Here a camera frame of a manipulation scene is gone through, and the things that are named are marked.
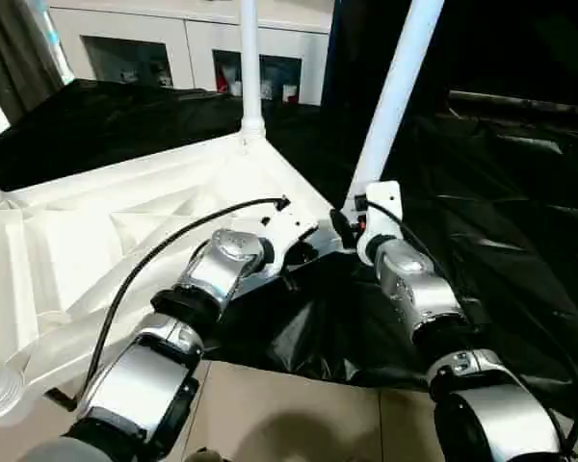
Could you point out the black case with gold label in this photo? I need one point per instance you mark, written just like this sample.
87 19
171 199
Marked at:
366 48

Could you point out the white cabinet with glass doors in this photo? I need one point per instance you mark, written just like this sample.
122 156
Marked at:
173 29

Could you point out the black metal stand leg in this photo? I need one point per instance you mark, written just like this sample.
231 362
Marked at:
60 397

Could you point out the grey metal rod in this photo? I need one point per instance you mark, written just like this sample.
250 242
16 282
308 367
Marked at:
525 102

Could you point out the grey curtain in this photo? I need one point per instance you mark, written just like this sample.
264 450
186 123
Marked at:
14 53

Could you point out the white plastic table top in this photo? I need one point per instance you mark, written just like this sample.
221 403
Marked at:
125 202

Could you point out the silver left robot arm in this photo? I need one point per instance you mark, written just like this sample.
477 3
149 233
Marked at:
212 274

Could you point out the dark robot foot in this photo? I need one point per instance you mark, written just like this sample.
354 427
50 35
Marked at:
200 455

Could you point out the black mat cover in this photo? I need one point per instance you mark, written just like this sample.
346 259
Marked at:
510 216

